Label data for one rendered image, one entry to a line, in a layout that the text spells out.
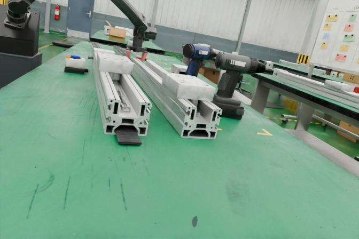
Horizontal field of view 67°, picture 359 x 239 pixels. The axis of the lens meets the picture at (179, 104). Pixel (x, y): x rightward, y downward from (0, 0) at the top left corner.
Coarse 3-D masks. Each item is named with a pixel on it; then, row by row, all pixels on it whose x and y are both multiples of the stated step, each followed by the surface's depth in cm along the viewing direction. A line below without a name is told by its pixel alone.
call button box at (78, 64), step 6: (66, 60) 114; (72, 60) 115; (78, 60) 115; (84, 60) 118; (66, 66) 115; (72, 66) 115; (78, 66) 116; (84, 66) 117; (66, 72) 115; (72, 72) 116; (78, 72) 117
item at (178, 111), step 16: (144, 64) 124; (144, 80) 111; (160, 80) 93; (160, 96) 88; (176, 112) 73; (192, 112) 69; (208, 112) 71; (176, 128) 72; (192, 128) 69; (208, 128) 71
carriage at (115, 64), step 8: (104, 56) 94; (112, 56) 98; (120, 56) 103; (104, 64) 88; (112, 64) 89; (120, 64) 90; (128, 64) 91; (112, 72) 90; (120, 72) 91; (128, 72) 92
